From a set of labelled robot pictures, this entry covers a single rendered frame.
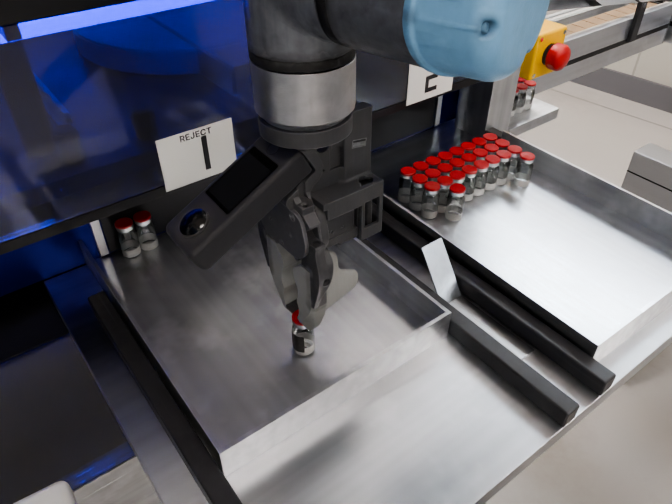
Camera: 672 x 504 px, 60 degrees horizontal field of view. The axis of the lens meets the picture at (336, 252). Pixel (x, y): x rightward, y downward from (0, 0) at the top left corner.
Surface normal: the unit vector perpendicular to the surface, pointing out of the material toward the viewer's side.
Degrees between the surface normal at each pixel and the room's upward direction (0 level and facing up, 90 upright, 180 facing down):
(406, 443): 0
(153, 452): 0
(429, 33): 100
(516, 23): 88
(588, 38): 90
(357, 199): 89
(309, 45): 89
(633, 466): 0
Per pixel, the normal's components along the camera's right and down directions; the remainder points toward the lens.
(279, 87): -0.44, 0.55
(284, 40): -0.21, 0.62
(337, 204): 0.60, 0.49
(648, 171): -0.80, 0.38
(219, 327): 0.00, -0.77
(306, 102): 0.15, 0.62
